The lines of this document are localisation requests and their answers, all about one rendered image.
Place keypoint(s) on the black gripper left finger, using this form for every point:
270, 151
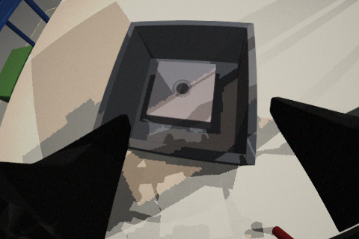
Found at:
71, 192

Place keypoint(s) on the dark grey open box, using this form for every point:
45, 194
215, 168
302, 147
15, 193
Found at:
232, 136

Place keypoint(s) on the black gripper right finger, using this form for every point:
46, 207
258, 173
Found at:
327, 145

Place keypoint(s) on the dark red peg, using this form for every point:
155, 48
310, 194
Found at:
280, 233

